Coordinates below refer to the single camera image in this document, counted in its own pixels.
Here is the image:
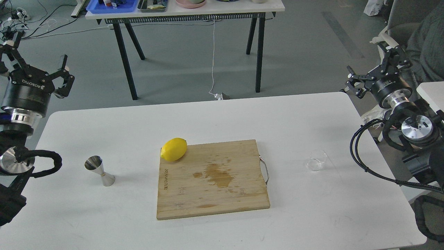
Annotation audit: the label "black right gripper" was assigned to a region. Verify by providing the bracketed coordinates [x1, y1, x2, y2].
[345, 41, 412, 109]

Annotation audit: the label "small clear glass cup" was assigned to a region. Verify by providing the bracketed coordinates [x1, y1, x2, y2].
[306, 149, 328, 172]

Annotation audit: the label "grey metal tray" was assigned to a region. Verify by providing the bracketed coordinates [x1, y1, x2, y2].
[137, 0, 168, 13]

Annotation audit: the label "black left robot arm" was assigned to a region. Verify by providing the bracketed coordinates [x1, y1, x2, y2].
[0, 31, 75, 226]

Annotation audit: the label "bamboo cutting board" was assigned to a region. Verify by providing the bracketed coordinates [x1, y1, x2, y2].
[156, 139, 271, 220]

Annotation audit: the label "white office chair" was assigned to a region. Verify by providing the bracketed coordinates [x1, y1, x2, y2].
[372, 0, 443, 59]

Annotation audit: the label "black floor cables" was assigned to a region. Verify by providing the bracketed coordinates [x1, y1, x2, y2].
[0, 0, 78, 40]

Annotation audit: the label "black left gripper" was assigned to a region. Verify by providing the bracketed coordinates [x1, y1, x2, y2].
[0, 31, 75, 118]

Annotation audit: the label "white background table black legs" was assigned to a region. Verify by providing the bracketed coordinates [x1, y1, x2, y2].
[85, 0, 285, 100]

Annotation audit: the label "pink plate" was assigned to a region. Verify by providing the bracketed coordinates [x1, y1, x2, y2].
[176, 0, 206, 9]

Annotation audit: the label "steel double jigger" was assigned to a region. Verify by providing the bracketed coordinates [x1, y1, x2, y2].
[84, 156, 116, 186]

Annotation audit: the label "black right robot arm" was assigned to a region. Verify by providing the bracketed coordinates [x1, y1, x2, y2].
[345, 41, 443, 193]

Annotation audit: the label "yellow lemon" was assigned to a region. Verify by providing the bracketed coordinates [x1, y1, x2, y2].
[160, 137, 187, 161]

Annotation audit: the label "blue plastic tray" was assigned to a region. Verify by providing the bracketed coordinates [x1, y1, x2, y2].
[86, 0, 138, 14]

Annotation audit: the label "white hanging cable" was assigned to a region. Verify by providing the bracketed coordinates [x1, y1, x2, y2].
[208, 19, 224, 100]

